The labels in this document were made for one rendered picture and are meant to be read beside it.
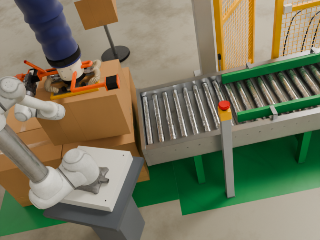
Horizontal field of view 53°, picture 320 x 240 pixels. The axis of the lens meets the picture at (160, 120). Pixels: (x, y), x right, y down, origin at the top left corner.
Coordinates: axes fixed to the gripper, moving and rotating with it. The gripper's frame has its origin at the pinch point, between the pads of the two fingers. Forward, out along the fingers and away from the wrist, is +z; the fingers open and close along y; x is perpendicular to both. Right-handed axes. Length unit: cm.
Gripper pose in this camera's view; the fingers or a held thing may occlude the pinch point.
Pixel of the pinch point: (32, 75)
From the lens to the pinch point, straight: 237.4
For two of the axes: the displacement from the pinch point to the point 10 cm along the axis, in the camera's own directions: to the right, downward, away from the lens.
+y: 1.9, 6.8, 7.1
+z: -1.2, -7.0, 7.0
